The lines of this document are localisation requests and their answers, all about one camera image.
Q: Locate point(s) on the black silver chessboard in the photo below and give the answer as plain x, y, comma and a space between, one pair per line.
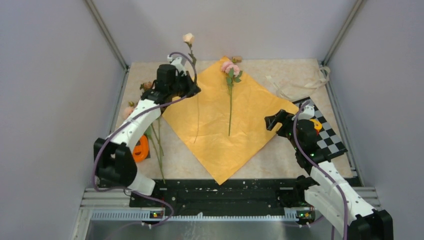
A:
328, 141

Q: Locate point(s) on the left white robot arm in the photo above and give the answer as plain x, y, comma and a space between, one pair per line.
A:
114, 160

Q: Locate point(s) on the aluminium frame rail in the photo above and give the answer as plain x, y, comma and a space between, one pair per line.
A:
113, 205

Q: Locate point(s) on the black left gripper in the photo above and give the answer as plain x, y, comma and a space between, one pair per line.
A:
190, 84

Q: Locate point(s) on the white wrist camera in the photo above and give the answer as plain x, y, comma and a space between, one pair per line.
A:
306, 113
178, 62

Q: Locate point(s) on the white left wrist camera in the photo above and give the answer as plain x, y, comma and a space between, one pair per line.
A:
178, 62

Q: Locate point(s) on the orange yellow wrapping paper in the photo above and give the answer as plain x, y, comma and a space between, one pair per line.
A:
224, 128

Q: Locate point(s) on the pink brown rose stem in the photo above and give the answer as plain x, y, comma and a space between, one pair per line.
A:
154, 140

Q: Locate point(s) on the small wooden block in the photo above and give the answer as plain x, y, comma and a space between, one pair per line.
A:
236, 59

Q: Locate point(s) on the orange tape measure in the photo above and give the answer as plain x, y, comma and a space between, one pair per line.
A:
141, 151

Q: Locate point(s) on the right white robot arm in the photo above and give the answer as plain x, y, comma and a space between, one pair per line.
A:
324, 188

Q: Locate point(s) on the yellow traffic light toy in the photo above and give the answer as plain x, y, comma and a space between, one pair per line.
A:
317, 125

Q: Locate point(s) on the cream printed ribbon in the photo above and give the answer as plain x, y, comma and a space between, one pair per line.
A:
296, 91

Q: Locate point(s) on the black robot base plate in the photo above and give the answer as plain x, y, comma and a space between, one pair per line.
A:
235, 197

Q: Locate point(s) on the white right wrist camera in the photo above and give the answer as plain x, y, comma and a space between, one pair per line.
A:
306, 113

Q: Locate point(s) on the pink cream rose stem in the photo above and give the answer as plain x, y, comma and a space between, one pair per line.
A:
146, 86

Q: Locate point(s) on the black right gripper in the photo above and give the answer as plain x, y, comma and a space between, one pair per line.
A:
282, 117

